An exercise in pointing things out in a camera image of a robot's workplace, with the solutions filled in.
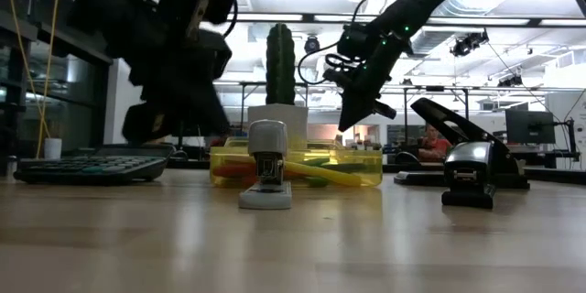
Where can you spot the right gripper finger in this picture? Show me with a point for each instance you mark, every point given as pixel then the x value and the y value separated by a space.
pixel 349 110
pixel 364 110

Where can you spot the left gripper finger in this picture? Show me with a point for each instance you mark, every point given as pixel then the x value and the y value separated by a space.
pixel 213 55
pixel 203 110

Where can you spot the yellow transparent supply box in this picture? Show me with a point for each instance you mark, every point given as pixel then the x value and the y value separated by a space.
pixel 371 178

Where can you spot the yellow pencil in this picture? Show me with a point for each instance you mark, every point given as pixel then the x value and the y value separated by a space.
pixel 320 174

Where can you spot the green eraser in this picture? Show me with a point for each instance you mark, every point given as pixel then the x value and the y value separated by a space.
pixel 317 182

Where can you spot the black monitor on arm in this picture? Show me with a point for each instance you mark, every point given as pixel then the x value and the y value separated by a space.
pixel 530 126

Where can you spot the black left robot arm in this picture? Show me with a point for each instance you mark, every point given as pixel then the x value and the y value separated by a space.
pixel 91 0

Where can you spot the white hexagonal plant pot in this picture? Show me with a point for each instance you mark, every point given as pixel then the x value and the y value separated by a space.
pixel 297 121

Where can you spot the white grey stapler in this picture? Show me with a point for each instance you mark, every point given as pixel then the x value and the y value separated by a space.
pixel 268 137

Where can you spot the black hole punch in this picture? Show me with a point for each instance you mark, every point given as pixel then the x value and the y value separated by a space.
pixel 435 116

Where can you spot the person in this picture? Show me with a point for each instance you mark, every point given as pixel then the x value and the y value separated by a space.
pixel 437 146

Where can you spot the black overhead light bar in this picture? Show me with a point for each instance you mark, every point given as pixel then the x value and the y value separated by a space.
pixel 309 17

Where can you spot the black desk calculator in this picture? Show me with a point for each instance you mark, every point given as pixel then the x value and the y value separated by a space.
pixel 91 167

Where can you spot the white cup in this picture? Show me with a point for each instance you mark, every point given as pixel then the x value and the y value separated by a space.
pixel 52 148

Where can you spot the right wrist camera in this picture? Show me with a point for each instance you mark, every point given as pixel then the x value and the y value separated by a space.
pixel 352 43

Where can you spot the black workbench frame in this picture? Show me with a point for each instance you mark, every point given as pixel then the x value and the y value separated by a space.
pixel 405 114

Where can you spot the black ceiling-mounted camera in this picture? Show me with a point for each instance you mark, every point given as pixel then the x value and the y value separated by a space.
pixel 464 46
pixel 311 44
pixel 510 81

